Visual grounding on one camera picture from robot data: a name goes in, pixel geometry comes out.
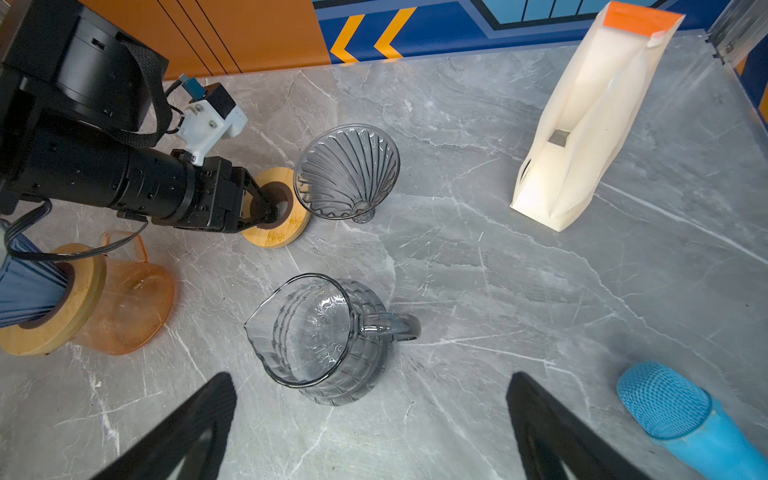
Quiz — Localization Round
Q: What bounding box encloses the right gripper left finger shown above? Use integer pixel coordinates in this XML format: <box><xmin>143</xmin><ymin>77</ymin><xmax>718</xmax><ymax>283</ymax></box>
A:
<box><xmin>95</xmin><ymin>372</ymin><xmax>237</xmax><ymax>479</ymax></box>

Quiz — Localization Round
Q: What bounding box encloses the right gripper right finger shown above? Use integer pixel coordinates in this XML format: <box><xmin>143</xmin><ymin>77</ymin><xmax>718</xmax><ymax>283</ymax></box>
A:
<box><xmin>506</xmin><ymin>371</ymin><xmax>647</xmax><ymax>479</ymax></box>

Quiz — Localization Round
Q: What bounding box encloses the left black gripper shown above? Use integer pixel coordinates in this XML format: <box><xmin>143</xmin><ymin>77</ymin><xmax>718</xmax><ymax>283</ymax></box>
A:
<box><xmin>152</xmin><ymin>150</ymin><xmax>278</xmax><ymax>233</ymax></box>

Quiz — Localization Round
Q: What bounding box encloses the grey glass dripper cone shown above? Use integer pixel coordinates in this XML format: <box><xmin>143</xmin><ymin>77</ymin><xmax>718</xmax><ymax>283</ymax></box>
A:
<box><xmin>293</xmin><ymin>124</ymin><xmax>401</xmax><ymax>224</ymax></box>

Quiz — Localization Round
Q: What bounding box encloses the blue glass dripper cone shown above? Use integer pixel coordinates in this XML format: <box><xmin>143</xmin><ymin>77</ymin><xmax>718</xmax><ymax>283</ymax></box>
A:
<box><xmin>1</xmin><ymin>219</ymin><xmax>69</xmax><ymax>328</ymax></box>

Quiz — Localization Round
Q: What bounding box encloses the coffee filter box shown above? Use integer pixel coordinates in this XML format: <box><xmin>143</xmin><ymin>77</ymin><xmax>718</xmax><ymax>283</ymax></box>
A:
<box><xmin>510</xmin><ymin>1</ymin><xmax>685</xmax><ymax>232</ymax></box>

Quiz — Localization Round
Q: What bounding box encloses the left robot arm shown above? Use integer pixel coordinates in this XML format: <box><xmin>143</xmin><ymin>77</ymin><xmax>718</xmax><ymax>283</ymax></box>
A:
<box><xmin>1</xmin><ymin>1</ymin><xmax>278</xmax><ymax>233</ymax></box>

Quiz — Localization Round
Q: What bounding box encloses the grey glass mug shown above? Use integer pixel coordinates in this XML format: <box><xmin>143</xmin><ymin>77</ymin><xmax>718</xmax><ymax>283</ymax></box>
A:
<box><xmin>244</xmin><ymin>273</ymin><xmax>421</xmax><ymax>406</ymax></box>

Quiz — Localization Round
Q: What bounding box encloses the orange glass carafe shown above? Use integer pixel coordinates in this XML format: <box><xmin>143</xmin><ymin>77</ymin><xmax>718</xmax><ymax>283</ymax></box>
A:
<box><xmin>72</xmin><ymin>236</ymin><xmax>175</xmax><ymax>356</ymax></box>

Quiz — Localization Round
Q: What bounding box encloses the blue cylinder tool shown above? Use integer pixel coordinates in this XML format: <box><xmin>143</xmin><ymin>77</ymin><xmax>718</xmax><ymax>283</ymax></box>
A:
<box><xmin>617</xmin><ymin>362</ymin><xmax>767</xmax><ymax>479</ymax></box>

